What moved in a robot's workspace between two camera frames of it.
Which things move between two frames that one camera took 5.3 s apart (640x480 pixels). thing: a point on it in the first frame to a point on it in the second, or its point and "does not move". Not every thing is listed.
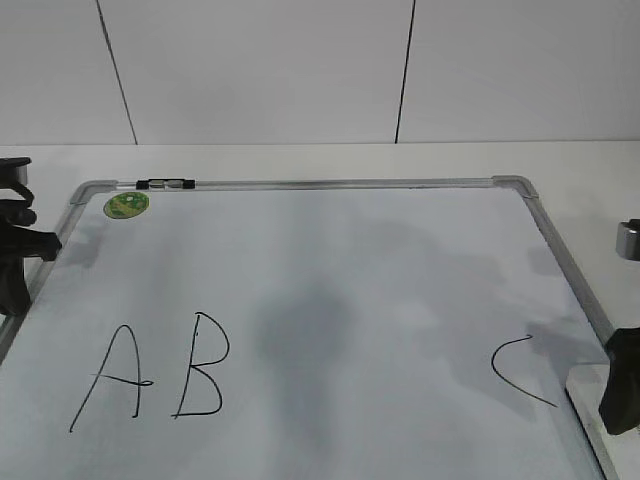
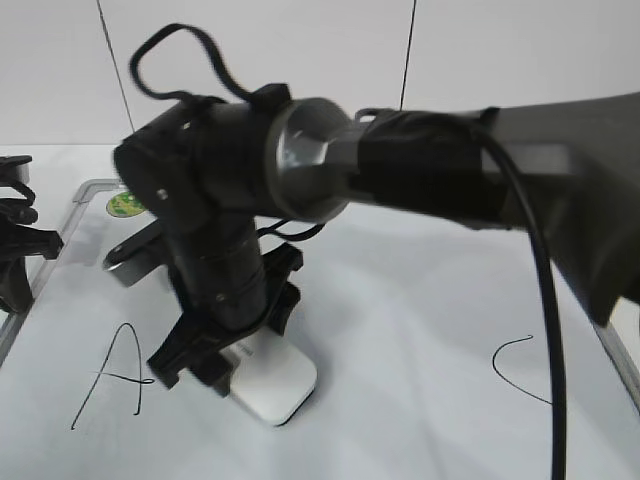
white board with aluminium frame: (357, 328) does not move
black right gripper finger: (620, 408) to (225, 285)
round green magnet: (125, 205) does not move
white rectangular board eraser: (618, 455) to (273, 378)
